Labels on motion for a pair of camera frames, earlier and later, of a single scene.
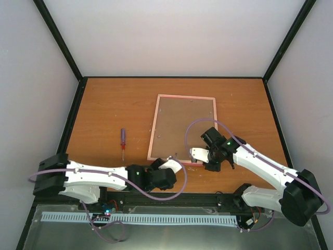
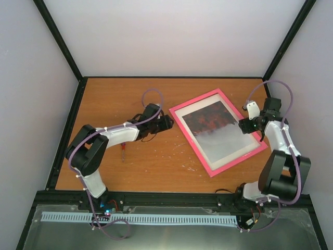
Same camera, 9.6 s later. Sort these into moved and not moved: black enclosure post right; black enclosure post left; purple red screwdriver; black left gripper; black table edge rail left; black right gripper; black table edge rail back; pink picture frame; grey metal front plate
Moved: black left gripper; black right gripper; pink picture frame
Not moved: black table edge rail left; black table edge rail back; purple red screwdriver; black enclosure post left; black enclosure post right; grey metal front plate
